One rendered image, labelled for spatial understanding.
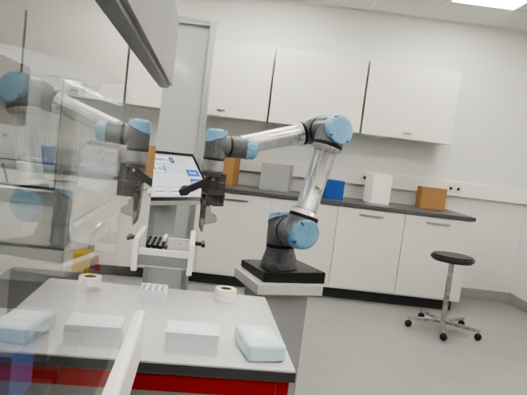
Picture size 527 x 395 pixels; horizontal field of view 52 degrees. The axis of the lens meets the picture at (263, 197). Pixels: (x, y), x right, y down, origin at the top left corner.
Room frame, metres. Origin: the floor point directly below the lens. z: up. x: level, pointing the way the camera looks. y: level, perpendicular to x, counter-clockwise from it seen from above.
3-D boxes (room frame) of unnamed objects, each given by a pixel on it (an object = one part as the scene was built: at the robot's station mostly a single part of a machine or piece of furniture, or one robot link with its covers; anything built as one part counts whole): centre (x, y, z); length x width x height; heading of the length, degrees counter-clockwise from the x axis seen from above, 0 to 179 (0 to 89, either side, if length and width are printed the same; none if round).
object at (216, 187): (1.90, 0.18, 1.10); 0.09 x 0.08 x 0.12; 98
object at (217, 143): (1.90, 0.19, 1.26); 0.09 x 0.08 x 0.11; 116
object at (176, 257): (1.87, 0.44, 0.86); 0.40 x 0.26 x 0.06; 97
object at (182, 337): (1.28, 0.13, 0.79); 0.13 x 0.09 x 0.05; 96
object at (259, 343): (1.31, -0.03, 0.78); 0.15 x 0.10 x 0.04; 17
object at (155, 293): (1.64, 0.33, 0.78); 0.12 x 0.08 x 0.04; 96
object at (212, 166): (1.90, 0.19, 1.19); 0.08 x 0.08 x 0.05
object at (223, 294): (1.73, 0.09, 0.78); 0.07 x 0.07 x 0.04
